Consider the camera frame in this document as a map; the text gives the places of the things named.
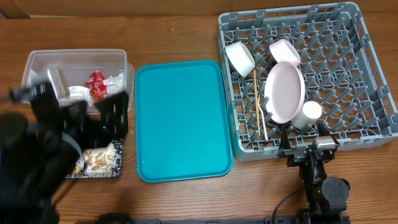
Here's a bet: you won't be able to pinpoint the white tissue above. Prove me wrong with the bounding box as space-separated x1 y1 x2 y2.
58 86 93 106

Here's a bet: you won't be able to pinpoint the white napkin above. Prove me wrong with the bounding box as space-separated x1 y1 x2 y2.
103 72 124 96

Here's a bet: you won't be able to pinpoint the grey dish rack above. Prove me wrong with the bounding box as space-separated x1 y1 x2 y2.
218 2 397 161

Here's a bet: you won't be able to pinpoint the black tray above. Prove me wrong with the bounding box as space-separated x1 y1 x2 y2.
65 138 125 180

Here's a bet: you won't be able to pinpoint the teal plastic tray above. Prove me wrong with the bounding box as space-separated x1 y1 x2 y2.
134 60 233 183

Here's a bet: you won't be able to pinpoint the bowl with food scraps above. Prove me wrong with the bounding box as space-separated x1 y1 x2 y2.
269 39 301 67

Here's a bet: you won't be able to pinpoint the wooden chopstick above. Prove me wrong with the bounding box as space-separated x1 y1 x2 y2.
253 69 261 136

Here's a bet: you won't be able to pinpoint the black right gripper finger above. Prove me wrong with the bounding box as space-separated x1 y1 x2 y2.
277 126 291 157
317 123 333 137

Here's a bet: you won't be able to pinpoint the clear plastic bin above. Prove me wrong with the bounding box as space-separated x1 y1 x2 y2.
21 49 134 114

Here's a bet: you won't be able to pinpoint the red snack wrapper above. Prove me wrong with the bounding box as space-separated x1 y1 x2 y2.
85 70 108 100

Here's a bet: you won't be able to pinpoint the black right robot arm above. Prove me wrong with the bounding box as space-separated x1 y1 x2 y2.
271 124 350 224

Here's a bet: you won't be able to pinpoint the cream bowl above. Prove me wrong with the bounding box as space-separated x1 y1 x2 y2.
225 41 255 78

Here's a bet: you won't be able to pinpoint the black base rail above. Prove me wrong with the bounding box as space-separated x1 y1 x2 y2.
95 213 297 224

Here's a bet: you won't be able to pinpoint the spilled rice and peanuts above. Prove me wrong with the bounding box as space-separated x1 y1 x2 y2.
67 139 124 179

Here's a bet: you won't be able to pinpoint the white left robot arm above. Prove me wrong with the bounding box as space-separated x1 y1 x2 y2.
1 82 129 223

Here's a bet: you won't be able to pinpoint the white small cup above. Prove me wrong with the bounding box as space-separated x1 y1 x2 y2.
290 101 322 129

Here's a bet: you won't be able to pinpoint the white plastic fork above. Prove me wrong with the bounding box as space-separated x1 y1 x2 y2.
257 95 269 142

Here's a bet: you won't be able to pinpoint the pink plate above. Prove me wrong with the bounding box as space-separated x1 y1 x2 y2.
264 62 305 124

